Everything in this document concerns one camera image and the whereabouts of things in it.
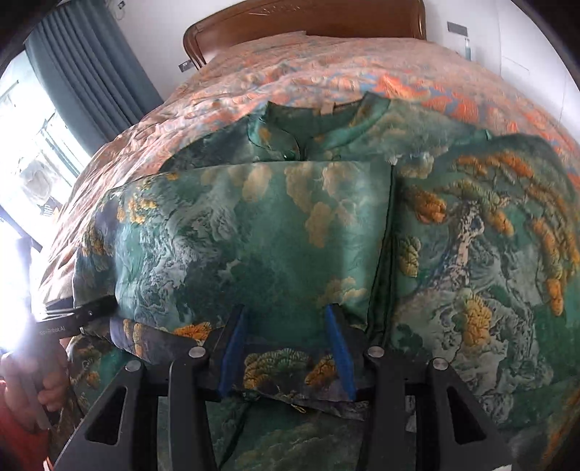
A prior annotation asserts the white wardrobe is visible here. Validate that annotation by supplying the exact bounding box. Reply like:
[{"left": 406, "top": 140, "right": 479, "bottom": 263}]
[{"left": 496, "top": 0, "right": 580, "bottom": 150}]

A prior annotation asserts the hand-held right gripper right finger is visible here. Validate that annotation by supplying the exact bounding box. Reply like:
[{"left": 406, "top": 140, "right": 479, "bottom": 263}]
[{"left": 324, "top": 304, "right": 519, "bottom": 471}]

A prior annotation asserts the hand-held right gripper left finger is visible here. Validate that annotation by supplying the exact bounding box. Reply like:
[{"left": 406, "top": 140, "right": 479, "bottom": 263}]
[{"left": 52, "top": 303, "right": 248, "bottom": 471}]

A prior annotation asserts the person's left forearm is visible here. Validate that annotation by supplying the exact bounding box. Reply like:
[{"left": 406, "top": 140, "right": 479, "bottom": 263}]
[{"left": 0, "top": 379, "right": 34, "bottom": 471}]

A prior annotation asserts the wooden bed headboard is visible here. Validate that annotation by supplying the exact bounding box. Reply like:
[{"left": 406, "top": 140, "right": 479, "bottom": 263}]
[{"left": 182, "top": 0, "right": 427, "bottom": 70}]

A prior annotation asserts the person's left hand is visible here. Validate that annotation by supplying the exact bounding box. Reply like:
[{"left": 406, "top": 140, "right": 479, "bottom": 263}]
[{"left": 0, "top": 346, "right": 70, "bottom": 427}]

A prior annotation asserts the glass balcony door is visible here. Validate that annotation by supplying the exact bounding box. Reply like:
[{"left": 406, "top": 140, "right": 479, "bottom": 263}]
[{"left": 0, "top": 50, "right": 94, "bottom": 245}]

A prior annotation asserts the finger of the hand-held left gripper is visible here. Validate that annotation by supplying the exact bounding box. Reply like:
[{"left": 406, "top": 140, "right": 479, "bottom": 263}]
[{"left": 44, "top": 296, "right": 116, "bottom": 326}]

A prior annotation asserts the bed with orange floral quilt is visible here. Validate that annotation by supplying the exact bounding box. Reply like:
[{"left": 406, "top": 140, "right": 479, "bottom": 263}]
[{"left": 29, "top": 34, "right": 580, "bottom": 327}]

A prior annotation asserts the green landscape print jacket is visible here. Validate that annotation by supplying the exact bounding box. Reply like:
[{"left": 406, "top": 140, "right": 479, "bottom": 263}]
[{"left": 47, "top": 91, "right": 580, "bottom": 471}]

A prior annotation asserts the grey-blue curtain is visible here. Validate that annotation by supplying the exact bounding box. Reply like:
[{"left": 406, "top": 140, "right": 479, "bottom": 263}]
[{"left": 25, "top": 7, "right": 164, "bottom": 157}]

